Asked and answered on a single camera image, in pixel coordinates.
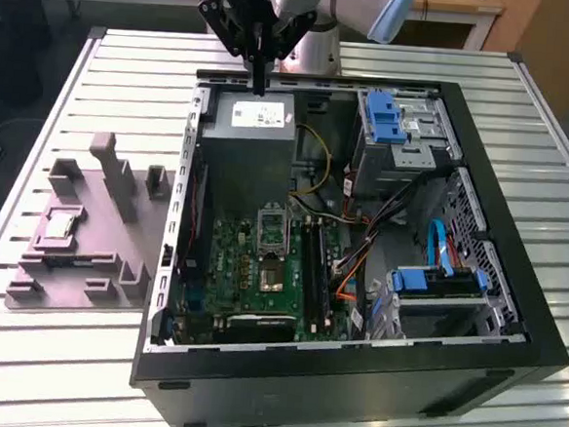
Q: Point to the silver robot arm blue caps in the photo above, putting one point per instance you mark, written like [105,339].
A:
[315,49]

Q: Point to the wooden desk white legs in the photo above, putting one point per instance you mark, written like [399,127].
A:
[450,6]

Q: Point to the hard disk in blue carrier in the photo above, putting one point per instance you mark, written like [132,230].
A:
[409,280]

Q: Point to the black RAM slot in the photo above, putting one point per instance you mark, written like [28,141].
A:
[319,274]
[324,275]
[308,274]
[314,274]

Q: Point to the black open PC case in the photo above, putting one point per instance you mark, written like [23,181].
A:
[301,395]

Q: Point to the empty blue disk carrier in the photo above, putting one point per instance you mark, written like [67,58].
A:
[382,113]

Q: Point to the green motherboard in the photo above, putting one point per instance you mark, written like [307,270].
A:
[232,268]

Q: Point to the black graphics card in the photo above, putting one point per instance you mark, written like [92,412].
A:
[257,321]

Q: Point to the grey plastic parts rack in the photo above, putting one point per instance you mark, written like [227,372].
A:
[102,240]

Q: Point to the RAM stick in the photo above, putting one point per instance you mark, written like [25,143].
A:
[73,260]

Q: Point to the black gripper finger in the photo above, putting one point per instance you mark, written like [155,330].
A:
[218,13]
[292,33]

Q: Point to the metal drive cage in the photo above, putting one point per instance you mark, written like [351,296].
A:
[415,156]

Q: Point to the CPU socket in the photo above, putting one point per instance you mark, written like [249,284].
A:
[271,276]

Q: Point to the blue port connector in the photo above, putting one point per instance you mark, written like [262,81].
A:
[166,326]

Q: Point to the metal disk bay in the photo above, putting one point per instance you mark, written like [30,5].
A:
[454,300]

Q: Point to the silver CPU green edge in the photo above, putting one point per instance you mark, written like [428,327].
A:
[59,224]

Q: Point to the blue expansion slot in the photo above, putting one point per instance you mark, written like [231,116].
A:
[194,299]

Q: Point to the wooden cabinet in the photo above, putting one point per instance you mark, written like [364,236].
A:
[560,47]

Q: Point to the grey power supply unit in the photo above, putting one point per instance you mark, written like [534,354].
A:
[244,166]

